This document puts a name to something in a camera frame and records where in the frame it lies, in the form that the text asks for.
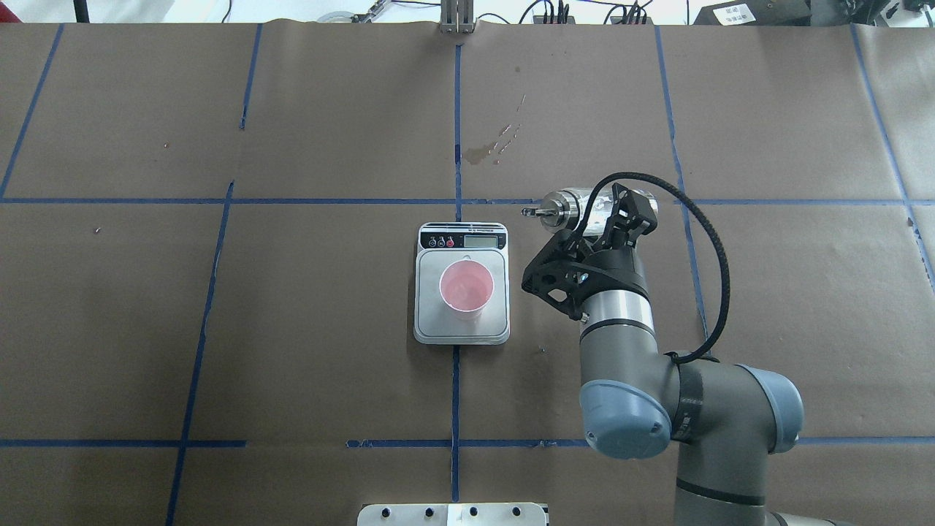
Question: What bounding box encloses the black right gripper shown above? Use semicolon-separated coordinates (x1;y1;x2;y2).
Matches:
521;218;651;322

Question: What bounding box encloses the pink paper cup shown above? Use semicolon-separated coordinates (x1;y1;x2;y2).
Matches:
438;259;495;320

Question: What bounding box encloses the white digital kitchen scale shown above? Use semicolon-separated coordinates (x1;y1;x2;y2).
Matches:
412;222;511;346

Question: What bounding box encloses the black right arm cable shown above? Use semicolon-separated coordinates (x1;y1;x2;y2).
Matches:
581;172;732;365

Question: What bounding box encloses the aluminium frame post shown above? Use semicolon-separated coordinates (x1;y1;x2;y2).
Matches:
438;0;476;34

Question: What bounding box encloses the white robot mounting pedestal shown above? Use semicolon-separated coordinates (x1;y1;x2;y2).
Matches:
356;502;551;525

